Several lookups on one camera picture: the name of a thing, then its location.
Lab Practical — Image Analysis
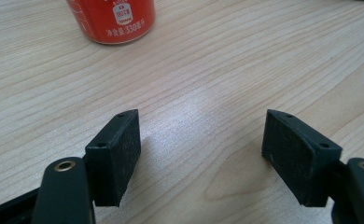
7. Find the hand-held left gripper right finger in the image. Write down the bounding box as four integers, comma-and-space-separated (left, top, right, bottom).
261, 108, 343, 208

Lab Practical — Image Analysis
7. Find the red drink can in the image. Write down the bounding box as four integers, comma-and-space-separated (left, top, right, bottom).
65, 0, 157, 45

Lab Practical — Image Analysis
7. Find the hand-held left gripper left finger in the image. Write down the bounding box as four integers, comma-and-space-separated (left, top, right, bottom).
84, 108, 142, 208

